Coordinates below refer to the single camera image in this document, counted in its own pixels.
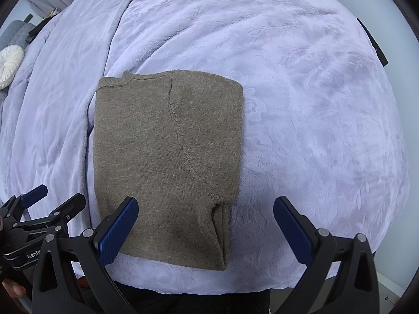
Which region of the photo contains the grey quilted headboard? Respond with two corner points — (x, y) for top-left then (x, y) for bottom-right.
(0, 20), (36, 105)

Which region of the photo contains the brown knit sweater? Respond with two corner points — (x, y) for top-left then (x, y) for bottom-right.
(93, 69), (244, 271)

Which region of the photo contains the lavender plush blanket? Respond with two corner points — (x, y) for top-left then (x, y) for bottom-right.
(0, 0), (410, 296)

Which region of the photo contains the round white pleated pillow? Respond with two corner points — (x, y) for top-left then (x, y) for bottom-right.
(0, 45), (25, 89)

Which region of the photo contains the person's left hand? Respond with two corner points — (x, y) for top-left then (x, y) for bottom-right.
(2, 281), (27, 298)

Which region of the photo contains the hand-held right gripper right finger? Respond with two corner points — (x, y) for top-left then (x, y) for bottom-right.
(273, 196), (382, 314)

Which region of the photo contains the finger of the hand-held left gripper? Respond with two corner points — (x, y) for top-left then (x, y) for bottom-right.
(29, 194), (86, 236)
(0, 185), (49, 223)

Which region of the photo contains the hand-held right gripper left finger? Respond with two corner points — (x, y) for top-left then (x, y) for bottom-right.
(32, 196), (140, 314)

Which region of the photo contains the black flat device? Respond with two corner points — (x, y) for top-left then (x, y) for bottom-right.
(28, 23), (49, 44)

